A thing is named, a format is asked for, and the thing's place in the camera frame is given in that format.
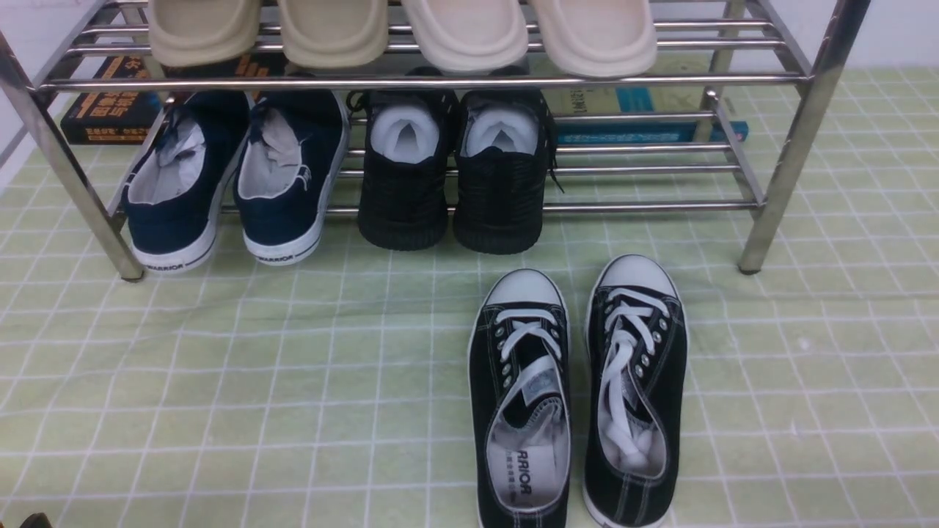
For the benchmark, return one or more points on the black canvas sneaker white laces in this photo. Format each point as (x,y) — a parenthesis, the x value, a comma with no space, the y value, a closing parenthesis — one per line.
(518,373)

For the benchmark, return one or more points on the black canvas sneaker white sole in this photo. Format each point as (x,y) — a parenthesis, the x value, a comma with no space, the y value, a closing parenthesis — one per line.
(637,341)

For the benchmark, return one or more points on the silver metal shoe rack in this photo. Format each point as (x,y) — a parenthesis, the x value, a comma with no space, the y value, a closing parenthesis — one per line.
(108,51)

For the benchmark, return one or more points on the black mesh shoe right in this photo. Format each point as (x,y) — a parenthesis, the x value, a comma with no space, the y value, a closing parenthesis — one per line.
(505,152)

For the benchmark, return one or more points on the black mesh shoe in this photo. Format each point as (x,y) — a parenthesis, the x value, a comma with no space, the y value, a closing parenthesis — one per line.
(505,152)
(410,134)

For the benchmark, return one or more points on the black mesh shoe left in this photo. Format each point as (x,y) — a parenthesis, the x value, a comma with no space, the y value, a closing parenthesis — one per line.
(410,134)

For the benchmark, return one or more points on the green checkered floor mat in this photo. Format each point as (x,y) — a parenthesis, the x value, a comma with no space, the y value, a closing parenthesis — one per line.
(334,393)

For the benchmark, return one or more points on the blue and tan book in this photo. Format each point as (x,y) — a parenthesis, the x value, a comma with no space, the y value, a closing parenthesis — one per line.
(638,132)

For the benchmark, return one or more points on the navy sneaker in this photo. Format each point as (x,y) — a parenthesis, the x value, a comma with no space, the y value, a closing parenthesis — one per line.
(296,144)
(174,194)

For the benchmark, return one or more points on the cream slipper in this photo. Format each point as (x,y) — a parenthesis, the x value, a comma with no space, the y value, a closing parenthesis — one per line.
(468,35)
(598,39)

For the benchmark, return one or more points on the cream slipper far right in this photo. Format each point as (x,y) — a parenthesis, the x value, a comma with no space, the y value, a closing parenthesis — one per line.
(598,39)

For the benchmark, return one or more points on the beige slipper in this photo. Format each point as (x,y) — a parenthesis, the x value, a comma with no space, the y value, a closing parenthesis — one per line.
(194,33)
(333,34)

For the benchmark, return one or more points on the navy sneaker far left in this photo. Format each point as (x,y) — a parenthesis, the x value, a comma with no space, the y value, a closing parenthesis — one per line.
(174,194)

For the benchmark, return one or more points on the beige slipper far left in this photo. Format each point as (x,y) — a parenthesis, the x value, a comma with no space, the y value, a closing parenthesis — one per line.
(194,33)

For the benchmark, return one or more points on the black book orange text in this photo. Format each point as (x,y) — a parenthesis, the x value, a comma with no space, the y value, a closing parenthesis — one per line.
(125,117)

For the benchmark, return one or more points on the dark object bottom corner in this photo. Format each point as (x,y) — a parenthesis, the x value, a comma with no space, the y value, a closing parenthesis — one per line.
(36,520)

